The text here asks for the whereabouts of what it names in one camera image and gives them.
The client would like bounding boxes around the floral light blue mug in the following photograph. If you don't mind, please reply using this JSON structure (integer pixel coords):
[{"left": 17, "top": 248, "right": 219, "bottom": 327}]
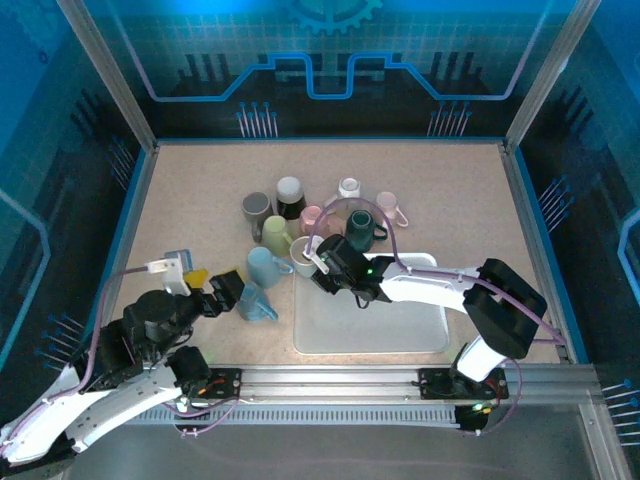
[{"left": 235, "top": 280, "right": 279, "bottom": 323}]

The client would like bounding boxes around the light grey mug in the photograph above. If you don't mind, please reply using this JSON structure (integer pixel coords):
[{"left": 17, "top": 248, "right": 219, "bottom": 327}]
[{"left": 289, "top": 236, "right": 321, "bottom": 279}]

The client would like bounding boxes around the pink mug with text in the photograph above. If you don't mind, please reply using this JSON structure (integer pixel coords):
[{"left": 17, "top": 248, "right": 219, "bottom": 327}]
[{"left": 299, "top": 204, "right": 325, "bottom": 239}]

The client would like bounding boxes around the dark green mug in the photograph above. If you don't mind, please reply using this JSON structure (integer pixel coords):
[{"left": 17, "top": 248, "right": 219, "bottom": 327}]
[{"left": 345, "top": 209, "right": 389, "bottom": 253}]

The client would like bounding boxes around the plain light blue mug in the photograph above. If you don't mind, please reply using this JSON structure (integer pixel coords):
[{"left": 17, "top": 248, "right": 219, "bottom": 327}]
[{"left": 246, "top": 246, "right": 294, "bottom": 290}]

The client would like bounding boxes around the yellow-green mug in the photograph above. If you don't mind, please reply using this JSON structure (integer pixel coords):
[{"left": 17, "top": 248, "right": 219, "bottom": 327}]
[{"left": 261, "top": 215, "right": 294, "bottom": 259}]

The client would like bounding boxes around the pale pink mug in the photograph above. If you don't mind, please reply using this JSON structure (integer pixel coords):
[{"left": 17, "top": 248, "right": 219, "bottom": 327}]
[{"left": 375, "top": 191, "right": 410, "bottom": 229}]

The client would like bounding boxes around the dark grey mug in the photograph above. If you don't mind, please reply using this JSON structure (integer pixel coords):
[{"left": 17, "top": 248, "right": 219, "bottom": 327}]
[{"left": 241, "top": 191, "right": 275, "bottom": 243}]

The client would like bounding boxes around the black mug white base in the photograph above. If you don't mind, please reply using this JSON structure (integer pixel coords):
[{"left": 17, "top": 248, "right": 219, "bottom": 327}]
[{"left": 274, "top": 176, "right": 308, "bottom": 220}]

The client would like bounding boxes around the white plastic tray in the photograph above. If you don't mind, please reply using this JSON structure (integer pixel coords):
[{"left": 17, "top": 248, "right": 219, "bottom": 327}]
[{"left": 292, "top": 251, "right": 450, "bottom": 356}]

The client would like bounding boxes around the black controller board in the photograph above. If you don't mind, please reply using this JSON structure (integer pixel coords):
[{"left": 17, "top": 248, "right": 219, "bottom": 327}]
[{"left": 455, "top": 399, "right": 497, "bottom": 436}]

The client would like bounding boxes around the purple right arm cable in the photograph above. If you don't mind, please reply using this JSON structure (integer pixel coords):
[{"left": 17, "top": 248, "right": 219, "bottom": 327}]
[{"left": 308, "top": 198, "right": 569, "bottom": 437}]

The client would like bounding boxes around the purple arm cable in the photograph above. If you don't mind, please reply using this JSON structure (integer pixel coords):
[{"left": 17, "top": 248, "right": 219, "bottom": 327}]
[
  {"left": 308, "top": 198, "right": 569, "bottom": 437},
  {"left": 0, "top": 263, "right": 241, "bottom": 464}
]

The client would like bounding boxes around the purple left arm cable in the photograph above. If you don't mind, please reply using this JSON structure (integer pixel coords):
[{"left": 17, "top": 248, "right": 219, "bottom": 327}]
[{"left": 0, "top": 263, "right": 241, "bottom": 464}]

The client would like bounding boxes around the aluminium table edge rail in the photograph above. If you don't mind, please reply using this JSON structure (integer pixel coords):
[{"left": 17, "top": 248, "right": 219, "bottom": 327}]
[
  {"left": 501, "top": 142, "right": 589, "bottom": 365},
  {"left": 74, "top": 142, "right": 161, "bottom": 365}
]

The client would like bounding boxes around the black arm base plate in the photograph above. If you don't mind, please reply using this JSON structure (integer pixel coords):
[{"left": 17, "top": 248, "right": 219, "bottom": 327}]
[
  {"left": 417, "top": 367, "right": 510, "bottom": 401},
  {"left": 197, "top": 367, "right": 245, "bottom": 401}
]

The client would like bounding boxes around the wide aluminium mounting rail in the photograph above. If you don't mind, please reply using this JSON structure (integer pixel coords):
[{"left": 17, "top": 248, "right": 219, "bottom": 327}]
[{"left": 139, "top": 363, "right": 601, "bottom": 405}]

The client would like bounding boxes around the slotted grey cable duct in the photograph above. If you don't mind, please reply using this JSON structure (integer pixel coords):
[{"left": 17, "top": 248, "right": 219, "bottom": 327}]
[{"left": 134, "top": 405, "right": 461, "bottom": 427}]

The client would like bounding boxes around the aluminium frame post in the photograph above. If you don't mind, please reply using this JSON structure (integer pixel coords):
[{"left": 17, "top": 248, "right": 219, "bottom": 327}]
[
  {"left": 578, "top": 399, "right": 635, "bottom": 480},
  {"left": 53, "top": 0, "right": 160, "bottom": 151},
  {"left": 502, "top": 0, "right": 605, "bottom": 151}
]

